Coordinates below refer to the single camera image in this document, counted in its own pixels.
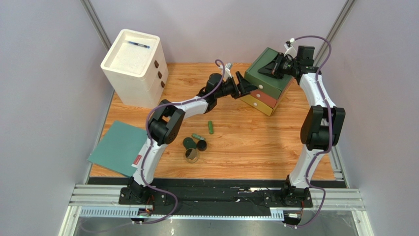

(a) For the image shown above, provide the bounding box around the green top drawer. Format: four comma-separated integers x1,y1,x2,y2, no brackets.
244,71,287,99

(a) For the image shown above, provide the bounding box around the red drawer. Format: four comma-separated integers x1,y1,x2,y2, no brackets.
250,89,278,108

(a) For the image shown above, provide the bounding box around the light green lipstick tube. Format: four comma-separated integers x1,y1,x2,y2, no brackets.
191,133,206,141

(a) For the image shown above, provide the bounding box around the black round jar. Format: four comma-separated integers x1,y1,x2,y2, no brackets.
197,140,208,151

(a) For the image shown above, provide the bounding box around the dark green round compact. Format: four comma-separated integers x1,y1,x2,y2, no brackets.
182,137,197,150

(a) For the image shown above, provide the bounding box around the gold mirrored round tin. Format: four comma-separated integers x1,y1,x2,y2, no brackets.
185,148,198,163

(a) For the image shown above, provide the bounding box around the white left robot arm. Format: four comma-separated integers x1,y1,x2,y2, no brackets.
127,60,257,200

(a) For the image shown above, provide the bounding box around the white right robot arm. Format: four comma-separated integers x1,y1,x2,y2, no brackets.
259,46,346,201

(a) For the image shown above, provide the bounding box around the yellow bottom drawer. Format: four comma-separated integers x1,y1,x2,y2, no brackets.
240,95,276,116

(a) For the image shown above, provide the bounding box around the green drawer cabinet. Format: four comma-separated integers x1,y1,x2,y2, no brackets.
241,47,293,116

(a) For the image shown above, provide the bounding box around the blue pen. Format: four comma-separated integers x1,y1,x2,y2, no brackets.
127,41,150,49

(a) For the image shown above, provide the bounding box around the white drawer cabinet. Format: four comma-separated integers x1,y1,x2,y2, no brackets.
100,29,169,108

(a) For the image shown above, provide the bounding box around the teal green mat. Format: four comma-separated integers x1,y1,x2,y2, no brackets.
88,121,147,177

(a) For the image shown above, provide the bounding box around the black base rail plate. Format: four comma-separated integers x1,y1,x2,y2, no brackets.
118,187,313,216

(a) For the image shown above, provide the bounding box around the aluminium frame rail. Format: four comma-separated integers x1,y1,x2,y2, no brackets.
59,178,373,236

